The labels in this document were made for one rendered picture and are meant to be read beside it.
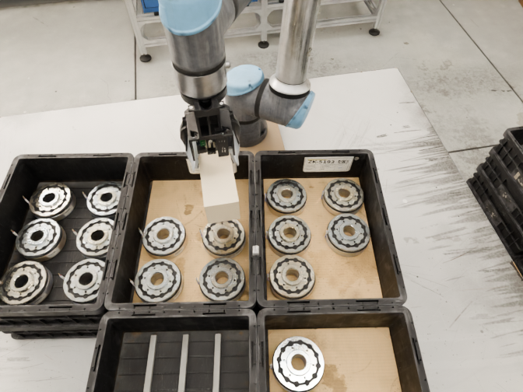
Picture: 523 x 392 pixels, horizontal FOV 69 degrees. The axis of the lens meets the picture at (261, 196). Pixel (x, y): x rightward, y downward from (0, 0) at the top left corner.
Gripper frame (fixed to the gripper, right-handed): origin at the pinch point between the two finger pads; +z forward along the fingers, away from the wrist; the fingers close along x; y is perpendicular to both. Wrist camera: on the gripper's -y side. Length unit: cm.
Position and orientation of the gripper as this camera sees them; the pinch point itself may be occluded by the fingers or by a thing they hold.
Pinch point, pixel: (214, 158)
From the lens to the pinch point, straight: 75.4
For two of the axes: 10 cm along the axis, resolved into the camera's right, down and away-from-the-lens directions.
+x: 9.8, -1.5, 1.0
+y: 1.8, 8.2, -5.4
